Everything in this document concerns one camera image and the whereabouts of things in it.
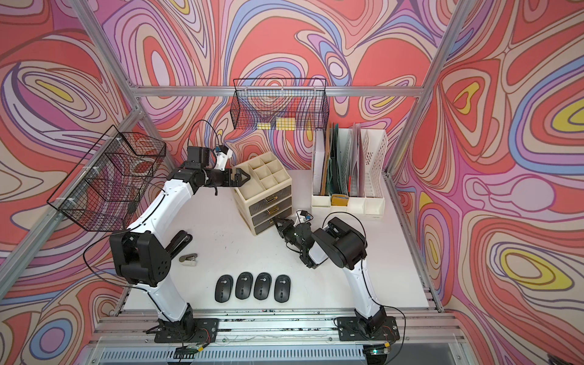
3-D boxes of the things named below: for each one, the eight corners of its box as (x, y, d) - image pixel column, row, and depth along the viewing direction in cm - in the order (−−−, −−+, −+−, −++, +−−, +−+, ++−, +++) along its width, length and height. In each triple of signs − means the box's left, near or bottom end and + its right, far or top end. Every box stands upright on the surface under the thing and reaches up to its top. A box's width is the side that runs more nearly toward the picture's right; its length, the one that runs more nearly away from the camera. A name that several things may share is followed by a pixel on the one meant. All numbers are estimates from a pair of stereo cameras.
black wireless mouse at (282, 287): (273, 302, 81) (273, 300, 79) (275, 276, 87) (274, 274, 85) (290, 302, 81) (290, 300, 79) (290, 276, 87) (290, 274, 85)
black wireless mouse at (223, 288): (214, 302, 81) (212, 300, 79) (220, 277, 87) (218, 274, 85) (230, 302, 81) (228, 300, 79) (234, 277, 87) (232, 274, 85)
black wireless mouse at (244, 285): (235, 299, 81) (234, 298, 80) (239, 273, 87) (238, 271, 86) (250, 299, 81) (250, 298, 80) (253, 273, 87) (253, 271, 86)
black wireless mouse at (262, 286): (253, 299, 82) (252, 297, 80) (259, 273, 88) (258, 271, 86) (267, 301, 81) (267, 299, 79) (272, 275, 87) (272, 273, 85)
